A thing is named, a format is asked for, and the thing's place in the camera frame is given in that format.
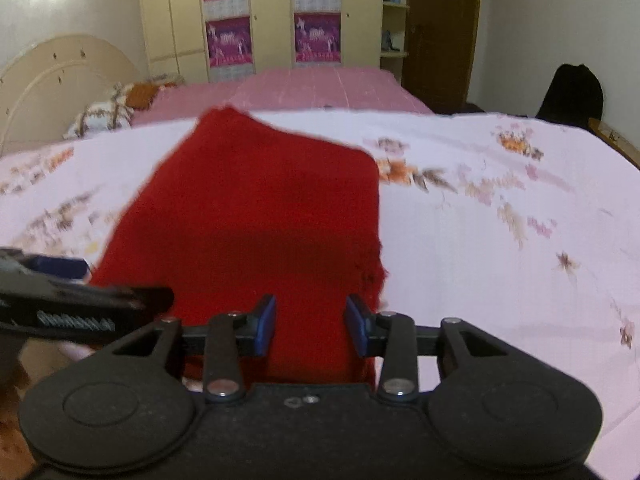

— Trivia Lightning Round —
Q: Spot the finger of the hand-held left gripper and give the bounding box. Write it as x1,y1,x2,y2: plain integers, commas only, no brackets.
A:
0,247,92,284
0,284,175,347

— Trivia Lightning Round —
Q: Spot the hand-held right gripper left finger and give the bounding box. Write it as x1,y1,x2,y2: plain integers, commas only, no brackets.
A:
111,294,277,405

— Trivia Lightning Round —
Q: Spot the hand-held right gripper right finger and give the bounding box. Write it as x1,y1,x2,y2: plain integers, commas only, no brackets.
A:
344,294,501,405

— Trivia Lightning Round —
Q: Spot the red knit top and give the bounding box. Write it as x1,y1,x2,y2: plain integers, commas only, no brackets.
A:
90,105,391,392

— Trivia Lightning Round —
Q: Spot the white floral bed sheet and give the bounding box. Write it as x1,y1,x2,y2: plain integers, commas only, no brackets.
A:
0,110,640,480

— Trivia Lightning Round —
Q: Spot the floral pillow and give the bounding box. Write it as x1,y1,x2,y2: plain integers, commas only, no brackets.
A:
64,82,136,140

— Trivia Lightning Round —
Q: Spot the cream headboard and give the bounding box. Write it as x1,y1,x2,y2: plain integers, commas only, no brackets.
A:
0,35,143,156

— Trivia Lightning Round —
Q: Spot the brown pillow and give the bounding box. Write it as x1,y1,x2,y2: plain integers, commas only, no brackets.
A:
125,81,162,110

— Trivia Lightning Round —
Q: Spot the pink bed sheet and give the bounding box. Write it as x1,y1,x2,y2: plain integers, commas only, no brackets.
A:
131,65,435,126

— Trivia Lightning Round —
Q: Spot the cream wardrobe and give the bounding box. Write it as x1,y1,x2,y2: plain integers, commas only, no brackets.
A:
137,0,386,83

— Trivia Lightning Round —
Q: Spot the brown wooden door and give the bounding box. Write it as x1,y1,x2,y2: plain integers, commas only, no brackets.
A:
402,0,483,114

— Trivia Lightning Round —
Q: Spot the cream corner shelf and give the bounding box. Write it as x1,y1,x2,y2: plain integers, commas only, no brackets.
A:
380,0,411,86

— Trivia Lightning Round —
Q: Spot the black cloth on chair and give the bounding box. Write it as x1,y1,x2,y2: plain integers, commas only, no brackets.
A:
536,63,605,128

